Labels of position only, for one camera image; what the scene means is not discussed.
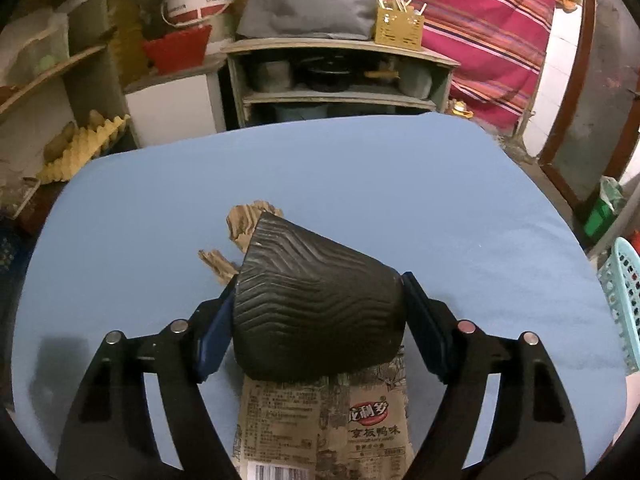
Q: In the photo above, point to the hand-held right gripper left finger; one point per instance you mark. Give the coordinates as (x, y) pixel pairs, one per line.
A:
(215, 345)

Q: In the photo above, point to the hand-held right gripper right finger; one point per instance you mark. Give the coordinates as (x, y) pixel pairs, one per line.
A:
(430, 330)

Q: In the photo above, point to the teal plastic basket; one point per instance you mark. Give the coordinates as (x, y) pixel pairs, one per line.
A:
(622, 290)

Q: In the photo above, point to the small brown corrugated paper scrap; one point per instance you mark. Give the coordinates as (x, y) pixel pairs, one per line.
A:
(217, 265)

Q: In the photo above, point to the brown printed snack packet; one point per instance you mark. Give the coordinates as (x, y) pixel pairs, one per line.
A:
(325, 425)

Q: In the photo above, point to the green plastic bag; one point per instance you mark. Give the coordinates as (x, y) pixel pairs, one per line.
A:
(600, 215)

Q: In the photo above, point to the small yellow object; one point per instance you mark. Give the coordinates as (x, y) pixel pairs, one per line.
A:
(461, 108)

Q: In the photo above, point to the yellow paper egg tray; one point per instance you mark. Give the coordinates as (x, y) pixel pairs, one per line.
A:
(85, 150)

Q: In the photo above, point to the white cabinet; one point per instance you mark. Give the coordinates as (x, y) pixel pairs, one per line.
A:
(175, 105)

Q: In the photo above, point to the grey container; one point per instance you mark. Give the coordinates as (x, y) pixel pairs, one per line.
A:
(415, 80)

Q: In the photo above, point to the black cooking pot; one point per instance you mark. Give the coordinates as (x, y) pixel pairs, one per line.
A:
(325, 77)

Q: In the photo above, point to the grey metal pot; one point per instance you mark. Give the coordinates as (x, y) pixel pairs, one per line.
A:
(272, 77)

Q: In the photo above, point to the wooden corner shelf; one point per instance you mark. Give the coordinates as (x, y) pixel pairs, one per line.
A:
(95, 85)

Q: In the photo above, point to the low wooden cabinet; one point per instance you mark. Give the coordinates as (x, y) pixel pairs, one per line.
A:
(340, 50)

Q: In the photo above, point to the yellow chopstick holder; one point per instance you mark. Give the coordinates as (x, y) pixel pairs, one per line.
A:
(397, 32)

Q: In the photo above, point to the red plastic basin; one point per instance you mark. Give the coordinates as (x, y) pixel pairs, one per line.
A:
(175, 47)

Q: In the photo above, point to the pink striped cloth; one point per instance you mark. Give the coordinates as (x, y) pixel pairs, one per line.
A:
(480, 25)

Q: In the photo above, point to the clear plastic container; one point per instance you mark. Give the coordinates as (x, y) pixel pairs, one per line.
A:
(42, 45)

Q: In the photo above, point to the grey fabric bag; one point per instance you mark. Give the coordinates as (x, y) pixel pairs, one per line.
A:
(310, 5)

